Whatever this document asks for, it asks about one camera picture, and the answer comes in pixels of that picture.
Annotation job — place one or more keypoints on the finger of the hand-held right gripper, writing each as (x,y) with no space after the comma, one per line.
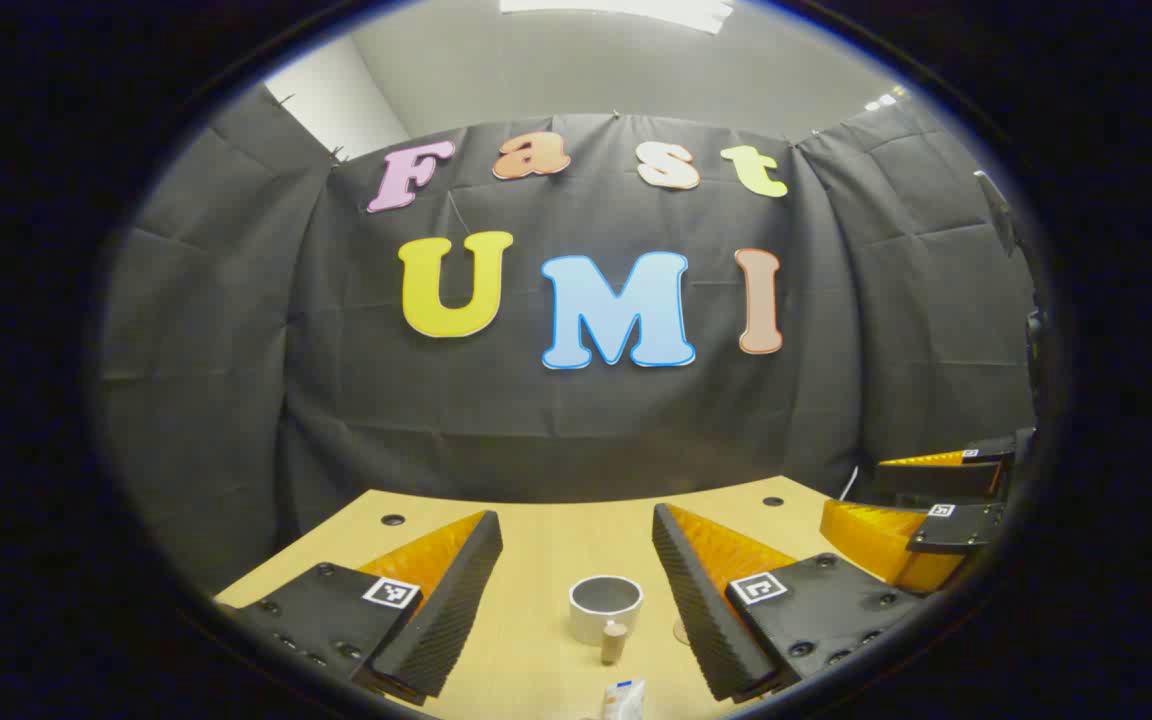
(936,480)
(956,530)

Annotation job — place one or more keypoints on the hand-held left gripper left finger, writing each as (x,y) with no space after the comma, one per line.
(441,610)

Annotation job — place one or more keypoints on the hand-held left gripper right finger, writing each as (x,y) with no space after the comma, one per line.
(701,610)

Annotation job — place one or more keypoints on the round wooden coaster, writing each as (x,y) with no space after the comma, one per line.
(680,633)

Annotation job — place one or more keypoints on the white toothpaste tube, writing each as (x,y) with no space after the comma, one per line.
(624,700)

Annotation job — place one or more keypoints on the wooden desktop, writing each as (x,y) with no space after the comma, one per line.
(556,540)

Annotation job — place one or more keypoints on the black backdrop cloth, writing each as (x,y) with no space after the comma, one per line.
(536,420)

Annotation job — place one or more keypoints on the white ceiling light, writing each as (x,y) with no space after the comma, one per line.
(626,10)

